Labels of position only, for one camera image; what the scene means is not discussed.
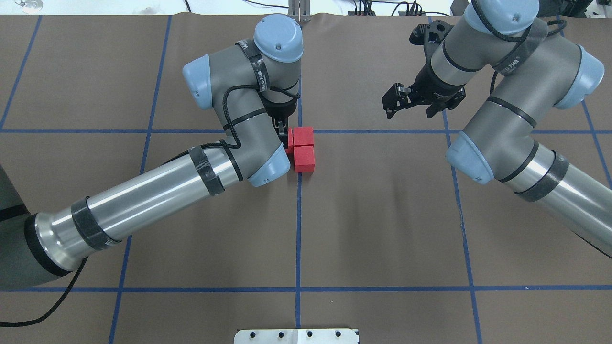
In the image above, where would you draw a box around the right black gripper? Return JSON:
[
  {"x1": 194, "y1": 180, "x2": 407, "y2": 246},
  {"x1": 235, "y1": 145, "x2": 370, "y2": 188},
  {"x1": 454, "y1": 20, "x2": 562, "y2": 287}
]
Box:
[{"x1": 381, "y1": 64, "x2": 466, "y2": 119}]

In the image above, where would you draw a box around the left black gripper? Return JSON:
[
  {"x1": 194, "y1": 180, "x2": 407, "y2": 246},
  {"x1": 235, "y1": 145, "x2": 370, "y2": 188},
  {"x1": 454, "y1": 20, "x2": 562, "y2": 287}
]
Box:
[{"x1": 262, "y1": 94, "x2": 299, "y2": 149}]

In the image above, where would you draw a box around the red block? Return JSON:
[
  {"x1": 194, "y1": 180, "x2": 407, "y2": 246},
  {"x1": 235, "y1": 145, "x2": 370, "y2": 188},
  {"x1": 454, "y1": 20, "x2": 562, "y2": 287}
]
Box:
[
  {"x1": 293, "y1": 145, "x2": 316, "y2": 173},
  {"x1": 293, "y1": 127, "x2": 315, "y2": 147},
  {"x1": 284, "y1": 127, "x2": 294, "y2": 155}
]

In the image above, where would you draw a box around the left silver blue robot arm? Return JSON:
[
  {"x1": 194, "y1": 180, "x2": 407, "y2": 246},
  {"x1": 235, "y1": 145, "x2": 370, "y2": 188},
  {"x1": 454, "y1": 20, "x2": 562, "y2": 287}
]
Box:
[{"x1": 0, "y1": 14, "x2": 304, "y2": 290}]

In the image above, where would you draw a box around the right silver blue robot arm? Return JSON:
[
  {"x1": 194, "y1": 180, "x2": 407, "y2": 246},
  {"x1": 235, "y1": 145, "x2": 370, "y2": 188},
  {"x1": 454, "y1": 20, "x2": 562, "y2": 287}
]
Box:
[{"x1": 382, "y1": 0, "x2": 611, "y2": 256}]

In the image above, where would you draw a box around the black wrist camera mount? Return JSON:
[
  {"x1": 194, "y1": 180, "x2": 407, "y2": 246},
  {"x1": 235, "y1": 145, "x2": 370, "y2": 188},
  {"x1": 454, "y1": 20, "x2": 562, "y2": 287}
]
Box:
[{"x1": 409, "y1": 20, "x2": 453, "y2": 62}]

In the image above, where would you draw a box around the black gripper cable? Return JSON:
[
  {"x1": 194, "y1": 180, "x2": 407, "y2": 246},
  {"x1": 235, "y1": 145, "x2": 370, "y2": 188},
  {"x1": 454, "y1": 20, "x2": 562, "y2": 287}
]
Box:
[{"x1": 469, "y1": 0, "x2": 568, "y2": 94}]

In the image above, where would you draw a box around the aluminium frame post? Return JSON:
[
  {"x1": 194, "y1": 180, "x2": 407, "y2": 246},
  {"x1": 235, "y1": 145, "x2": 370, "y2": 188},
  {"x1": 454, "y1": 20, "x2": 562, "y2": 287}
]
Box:
[{"x1": 288, "y1": 0, "x2": 312, "y2": 25}]

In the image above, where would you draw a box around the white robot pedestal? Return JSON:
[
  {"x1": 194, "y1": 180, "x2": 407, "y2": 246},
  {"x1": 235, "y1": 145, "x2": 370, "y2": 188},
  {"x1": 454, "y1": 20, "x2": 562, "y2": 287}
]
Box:
[{"x1": 233, "y1": 328, "x2": 360, "y2": 344}]

